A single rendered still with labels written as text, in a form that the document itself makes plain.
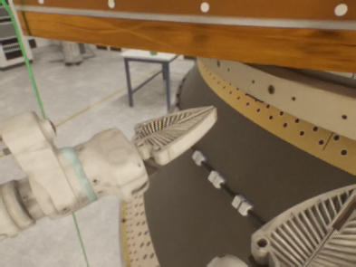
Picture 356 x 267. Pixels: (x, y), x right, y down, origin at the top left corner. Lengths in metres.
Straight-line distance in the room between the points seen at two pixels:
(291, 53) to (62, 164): 0.30
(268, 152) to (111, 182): 0.29
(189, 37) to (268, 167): 0.25
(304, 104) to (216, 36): 0.15
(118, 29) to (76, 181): 0.26
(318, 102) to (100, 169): 0.29
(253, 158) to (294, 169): 0.08
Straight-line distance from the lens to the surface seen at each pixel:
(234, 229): 0.54
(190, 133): 0.35
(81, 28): 0.53
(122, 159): 0.31
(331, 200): 0.28
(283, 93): 0.44
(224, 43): 0.39
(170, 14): 0.42
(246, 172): 0.52
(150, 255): 0.77
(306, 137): 0.47
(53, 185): 0.32
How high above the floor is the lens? 1.85
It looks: 30 degrees down
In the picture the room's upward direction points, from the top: 1 degrees counter-clockwise
